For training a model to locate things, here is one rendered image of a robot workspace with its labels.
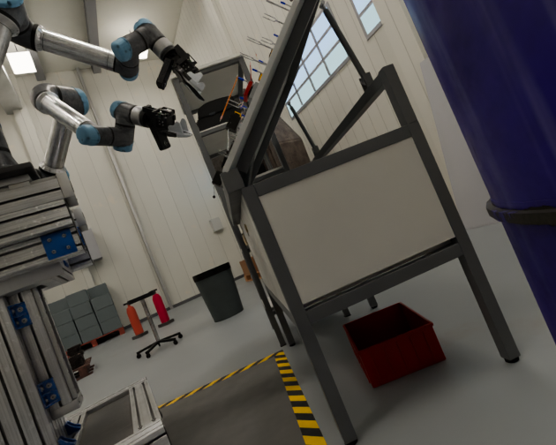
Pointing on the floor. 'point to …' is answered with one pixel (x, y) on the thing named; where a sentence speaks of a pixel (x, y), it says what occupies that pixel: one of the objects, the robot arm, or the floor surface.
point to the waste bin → (219, 292)
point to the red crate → (393, 343)
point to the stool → (152, 327)
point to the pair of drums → (517, 129)
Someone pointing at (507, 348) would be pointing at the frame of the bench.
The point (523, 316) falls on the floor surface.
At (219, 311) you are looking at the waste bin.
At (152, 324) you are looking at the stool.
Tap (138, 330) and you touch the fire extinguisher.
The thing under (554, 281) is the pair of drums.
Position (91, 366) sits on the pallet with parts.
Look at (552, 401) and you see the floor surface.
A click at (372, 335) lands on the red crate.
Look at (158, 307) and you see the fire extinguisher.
